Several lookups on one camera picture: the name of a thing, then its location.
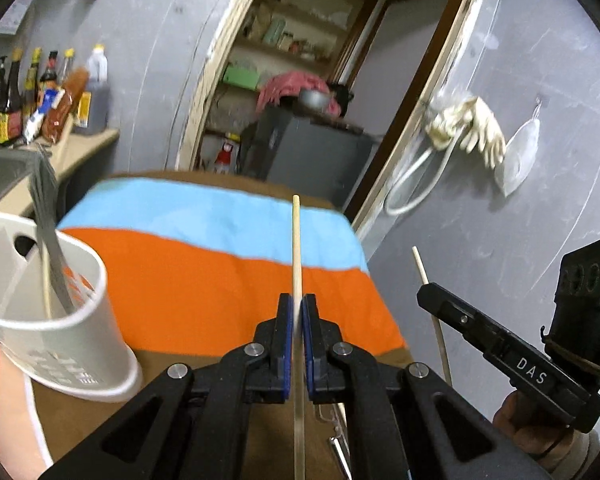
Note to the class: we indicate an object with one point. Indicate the wooden shelf unit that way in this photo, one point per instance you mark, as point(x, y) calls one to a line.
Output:
point(271, 37)

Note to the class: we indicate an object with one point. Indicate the blue white packet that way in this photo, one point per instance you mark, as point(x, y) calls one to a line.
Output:
point(33, 126)

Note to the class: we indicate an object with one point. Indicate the beige kitchen counter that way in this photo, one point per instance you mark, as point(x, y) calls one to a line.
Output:
point(66, 159)

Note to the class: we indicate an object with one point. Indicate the brown spice bag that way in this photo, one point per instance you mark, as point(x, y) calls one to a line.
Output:
point(64, 104)

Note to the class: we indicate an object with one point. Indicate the person's right hand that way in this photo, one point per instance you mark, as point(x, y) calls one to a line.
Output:
point(549, 446)

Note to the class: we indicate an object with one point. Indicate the white plastic utensil holder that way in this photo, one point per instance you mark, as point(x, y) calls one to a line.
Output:
point(81, 353)

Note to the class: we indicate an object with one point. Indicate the thin metal whisk loop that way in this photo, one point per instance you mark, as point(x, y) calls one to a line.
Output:
point(333, 414)

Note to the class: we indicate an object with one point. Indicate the dark soy sauce bottle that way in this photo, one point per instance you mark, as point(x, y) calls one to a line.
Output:
point(11, 104)

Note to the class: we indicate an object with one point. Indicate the pink red cloth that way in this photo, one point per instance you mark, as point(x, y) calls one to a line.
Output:
point(288, 84)

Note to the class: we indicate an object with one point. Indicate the red white bottle on floor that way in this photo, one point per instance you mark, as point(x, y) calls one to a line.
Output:
point(225, 160)

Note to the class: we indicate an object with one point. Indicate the striped blue orange brown cloth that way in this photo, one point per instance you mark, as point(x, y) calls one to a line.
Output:
point(193, 267)

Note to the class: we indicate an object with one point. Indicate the small metal pot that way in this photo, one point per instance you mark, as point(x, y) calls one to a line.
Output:
point(316, 100)

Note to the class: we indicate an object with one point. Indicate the dark grey cabinet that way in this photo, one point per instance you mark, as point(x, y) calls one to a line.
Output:
point(312, 159)

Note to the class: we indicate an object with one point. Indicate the large dark vinegar jug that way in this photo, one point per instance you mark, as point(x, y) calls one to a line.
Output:
point(92, 112)

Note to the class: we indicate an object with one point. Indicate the white mesh strainer bag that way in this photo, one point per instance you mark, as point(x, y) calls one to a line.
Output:
point(520, 154)

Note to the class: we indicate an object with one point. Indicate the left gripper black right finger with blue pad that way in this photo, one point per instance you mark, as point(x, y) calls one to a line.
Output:
point(403, 422)

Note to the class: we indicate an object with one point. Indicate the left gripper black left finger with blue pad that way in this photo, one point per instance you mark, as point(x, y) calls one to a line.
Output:
point(186, 423)

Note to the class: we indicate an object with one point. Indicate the cream rubber gloves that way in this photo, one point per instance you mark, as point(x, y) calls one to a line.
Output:
point(471, 126)

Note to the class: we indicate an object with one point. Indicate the steel knife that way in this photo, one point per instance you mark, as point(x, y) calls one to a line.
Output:
point(43, 189)

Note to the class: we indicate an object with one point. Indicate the stainless steel sink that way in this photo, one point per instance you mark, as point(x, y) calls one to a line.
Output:
point(15, 166)

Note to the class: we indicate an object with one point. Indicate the white hanging box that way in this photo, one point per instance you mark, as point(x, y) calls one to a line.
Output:
point(14, 16)

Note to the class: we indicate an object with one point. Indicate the green box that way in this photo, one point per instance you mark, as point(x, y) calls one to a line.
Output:
point(241, 77)

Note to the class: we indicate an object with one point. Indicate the wooden chopstick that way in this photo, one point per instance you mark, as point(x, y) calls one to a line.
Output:
point(297, 363)
point(438, 332)

